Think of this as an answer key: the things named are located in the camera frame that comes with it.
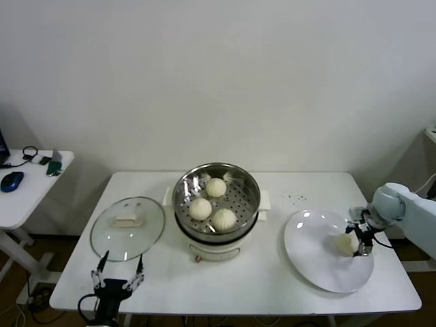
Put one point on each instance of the white round plate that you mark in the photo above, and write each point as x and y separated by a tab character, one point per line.
313	245

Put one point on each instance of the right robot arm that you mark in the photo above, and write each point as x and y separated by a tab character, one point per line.
388	201

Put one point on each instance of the computer monitor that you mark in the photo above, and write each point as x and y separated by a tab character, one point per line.
2	150

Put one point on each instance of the white steamed baozi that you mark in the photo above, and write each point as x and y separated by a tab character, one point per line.
344	245
223	219
216	187
200	208

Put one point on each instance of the grey upright card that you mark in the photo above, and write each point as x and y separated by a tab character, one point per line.
57	155

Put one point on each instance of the cream electric pot base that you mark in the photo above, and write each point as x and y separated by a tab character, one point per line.
211	252

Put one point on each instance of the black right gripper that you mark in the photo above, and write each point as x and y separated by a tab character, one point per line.
366	230

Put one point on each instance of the scattered dark crumbs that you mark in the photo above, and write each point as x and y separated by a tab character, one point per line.
294	198

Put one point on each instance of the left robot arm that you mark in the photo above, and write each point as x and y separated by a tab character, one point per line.
102	320

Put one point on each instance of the white cabinet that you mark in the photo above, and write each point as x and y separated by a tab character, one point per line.
432	134

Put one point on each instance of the small black device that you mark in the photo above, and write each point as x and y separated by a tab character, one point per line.
44	160

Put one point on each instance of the perforated steel steamer basket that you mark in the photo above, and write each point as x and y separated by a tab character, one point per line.
245	201

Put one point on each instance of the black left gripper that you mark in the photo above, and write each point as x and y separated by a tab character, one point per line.
109	289

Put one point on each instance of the blue computer mouse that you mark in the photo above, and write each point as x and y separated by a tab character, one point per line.
12	181

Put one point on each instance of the white side table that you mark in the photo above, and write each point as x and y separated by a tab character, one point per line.
34	197

